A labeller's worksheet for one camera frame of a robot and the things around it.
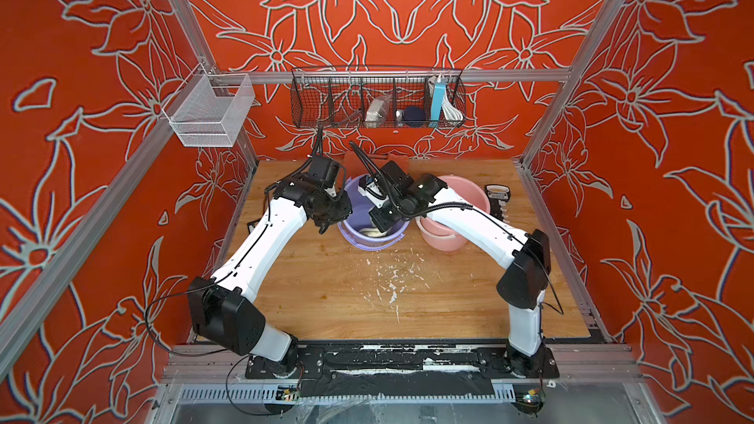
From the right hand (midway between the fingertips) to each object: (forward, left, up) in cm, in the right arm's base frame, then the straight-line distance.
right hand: (367, 220), depth 79 cm
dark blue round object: (+34, -14, +10) cm, 38 cm away
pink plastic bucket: (-2, -21, -5) cm, 22 cm away
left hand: (+2, +5, +2) cm, 6 cm away
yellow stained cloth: (-4, -2, 0) cm, 4 cm away
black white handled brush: (+24, -48, -18) cm, 56 cm away
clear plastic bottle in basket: (+33, -2, +13) cm, 35 cm away
